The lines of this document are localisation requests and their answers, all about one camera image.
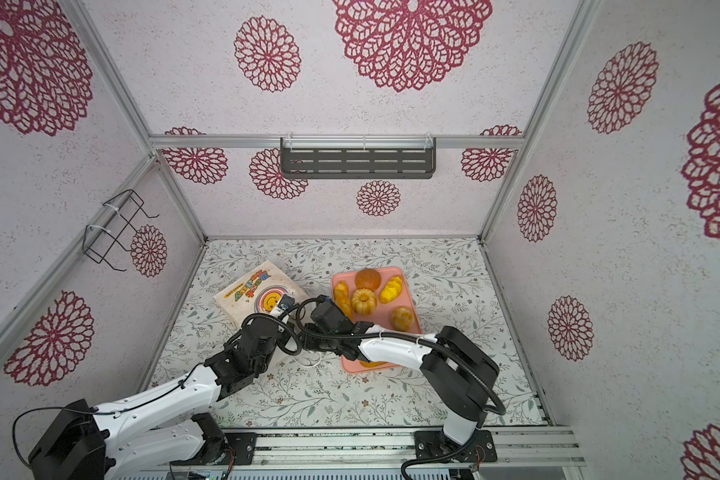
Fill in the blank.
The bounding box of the orange fake bread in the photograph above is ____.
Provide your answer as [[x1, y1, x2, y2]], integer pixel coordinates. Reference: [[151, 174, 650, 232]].
[[333, 281, 354, 320]]

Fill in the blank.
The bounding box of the ring shaped fake bread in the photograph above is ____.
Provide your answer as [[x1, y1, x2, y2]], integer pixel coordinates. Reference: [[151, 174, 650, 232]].
[[351, 288, 377, 316]]

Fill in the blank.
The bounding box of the white paper bag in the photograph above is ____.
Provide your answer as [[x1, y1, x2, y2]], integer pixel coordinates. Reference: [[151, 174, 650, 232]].
[[214, 261, 307, 365]]

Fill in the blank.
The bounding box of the round brown bun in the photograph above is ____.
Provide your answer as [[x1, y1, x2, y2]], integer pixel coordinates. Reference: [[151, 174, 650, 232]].
[[354, 269, 382, 291]]

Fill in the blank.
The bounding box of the yellow croissant bread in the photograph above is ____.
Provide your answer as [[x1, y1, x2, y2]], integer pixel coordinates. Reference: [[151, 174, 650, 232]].
[[379, 276, 403, 304]]

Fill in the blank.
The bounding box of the long orange fake baguette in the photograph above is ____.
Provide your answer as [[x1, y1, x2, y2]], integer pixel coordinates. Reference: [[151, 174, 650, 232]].
[[359, 361, 387, 369]]

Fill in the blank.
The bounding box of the yellow fake bread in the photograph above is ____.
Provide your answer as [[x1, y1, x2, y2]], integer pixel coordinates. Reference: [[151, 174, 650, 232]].
[[390, 307, 415, 332]]

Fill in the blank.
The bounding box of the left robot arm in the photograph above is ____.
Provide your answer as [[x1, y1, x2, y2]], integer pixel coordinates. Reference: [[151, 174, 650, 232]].
[[24, 314, 298, 479]]

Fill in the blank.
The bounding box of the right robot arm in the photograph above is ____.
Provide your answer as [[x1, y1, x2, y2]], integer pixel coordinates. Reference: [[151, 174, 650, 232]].
[[293, 295, 506, 479]]

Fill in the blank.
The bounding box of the pink plastic tray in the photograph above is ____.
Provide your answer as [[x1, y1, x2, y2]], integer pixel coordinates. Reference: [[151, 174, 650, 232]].
[[341, 267, 422, 374]]

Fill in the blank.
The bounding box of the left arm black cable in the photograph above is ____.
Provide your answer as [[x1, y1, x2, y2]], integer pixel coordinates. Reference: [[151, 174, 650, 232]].
[[11, 313, 304, 469]]

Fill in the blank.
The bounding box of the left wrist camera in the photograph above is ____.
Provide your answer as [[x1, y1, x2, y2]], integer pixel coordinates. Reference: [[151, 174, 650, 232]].
[[271, 294, 296, 316]]

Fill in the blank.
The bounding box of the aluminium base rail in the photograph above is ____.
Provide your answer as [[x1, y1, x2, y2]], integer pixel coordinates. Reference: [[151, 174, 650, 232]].
[[173, 427, 586, 475]]

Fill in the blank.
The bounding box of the grey wall shelf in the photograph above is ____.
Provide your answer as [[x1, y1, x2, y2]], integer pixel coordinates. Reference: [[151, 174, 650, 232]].
[[280, 137, 437, 180]]

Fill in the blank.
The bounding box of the black wire rack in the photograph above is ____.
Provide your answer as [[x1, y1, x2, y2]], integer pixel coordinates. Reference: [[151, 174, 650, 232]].
[[81, 189, 159, 273]]

